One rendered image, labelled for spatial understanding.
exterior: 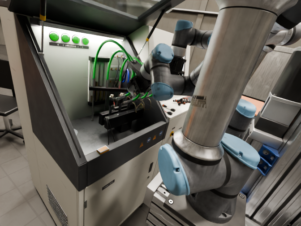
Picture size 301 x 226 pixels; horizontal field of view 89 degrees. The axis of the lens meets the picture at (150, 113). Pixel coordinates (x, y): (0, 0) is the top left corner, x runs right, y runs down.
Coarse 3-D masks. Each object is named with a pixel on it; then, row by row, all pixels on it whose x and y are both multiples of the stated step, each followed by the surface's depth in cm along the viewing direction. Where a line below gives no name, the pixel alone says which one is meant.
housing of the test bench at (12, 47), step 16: (0, 0) 79; (0, 16) 86; (16, 32) 75; (16, 48) 81; (16, 64) 87; (16, 80) 96; (16, 96) 106; (32, 144) 108; (32, 160) 120; (32, 176) 136
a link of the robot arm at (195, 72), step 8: (296, 8) 27; (280, 16) 29; (288, 16) 29; (296, 16) 28; (280, 24) 30; (288, 24) 30; (296, 24) 30; (272, 32) 33; (200, 64) 50; (192, 72) 54; (184, 80) 55; (192, 80) 53; (184, 88) 55; (192, 88) 55
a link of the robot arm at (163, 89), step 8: (152, 72) 54; (160, 72) 52; (168, 72) 53; (152, 80) 53; (160, 80) 51; (168, 80) 52; (176, 80) 53; (152, 88) 53; (160, 88) 51; (168, 88) 51; (176, 88) 54; (160, 96) 52; (168, 96) 53
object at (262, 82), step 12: (276, 48) 568; (288, 48) 551; (264, 60) 598; (276, 60) 579; (264, 72) 608; (276, 72) 588; (252, 84) 640; (264, 84) 618; (252, 96) 651; (264, 96) 629
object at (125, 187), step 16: (160, 144) 120; (144, 160) 109; (112, 176) 86; (128, 176) 100; (144, 176) 122; (96, 192) 80; (112, 192) 93; (128, 192) 111; (144, 192) 138; (96, 208) 86; (112, 208) 102; (128, 208) 124; (96, 224) 94; (112, 224) 113
